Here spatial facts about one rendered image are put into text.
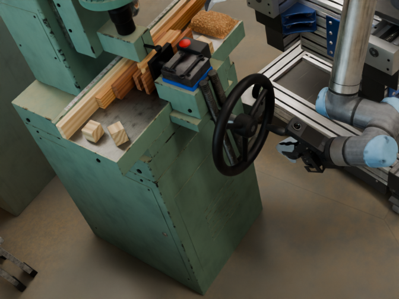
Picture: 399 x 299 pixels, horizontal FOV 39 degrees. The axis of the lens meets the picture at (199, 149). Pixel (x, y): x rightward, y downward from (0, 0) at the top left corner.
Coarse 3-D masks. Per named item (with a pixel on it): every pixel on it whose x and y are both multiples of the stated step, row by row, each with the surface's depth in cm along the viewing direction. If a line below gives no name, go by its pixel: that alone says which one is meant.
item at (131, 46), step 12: (108, 24) 154; (108, 36) 151; (120, 36) 149; (132, 36) 148; (144, 36) 149; (108, 48) 156; (120, 48) 152; (132, 48) 148; (144, 48) 151; (132, 60) 153
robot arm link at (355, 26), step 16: (352, 0) 127; (368, 0) 126; (352, 16) 129; (368, 16) 129; (352, 32) 131; (368, 32) 131; (336, 48) 136; (352, 48) 132; (336, 64) 137; (352, 64) 134; (336, 80) 138; (352, 80) 137; (320, 96) 144; (336, 96) 140; (352, 96) 139; (320, 112) 145; (336, 112) 142; (352, 112) 139
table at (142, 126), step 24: (240, 24) 165; (216, 48) 159; (144, 96) 152; (96, 120) 150; (120, 120) 148; (144, 120) 146; (168, 120) 151; (192, 120) 147; (72, 144) 147; (96, 144) 144; (144, 144) 146; (120, 168) 141
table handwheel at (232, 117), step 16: (240, 80) 142; (256, 80) 144; (240, 96) 140; (272, 96) 155; (224, 112) 138; (272, 112) 159; (224, 128) 138; (240, 128) 147; (256, 128) 151; (256, 144) 160
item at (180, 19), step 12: (192, 0) 170; (204, 0) 173; (180, 12) 167; (192, 12) 170; (168, 24) 165; (180, 24) 167; (156, 36) 162; (120, 72) 154; (108, 84) 152; (96, 96) 150; (108, 96) 151
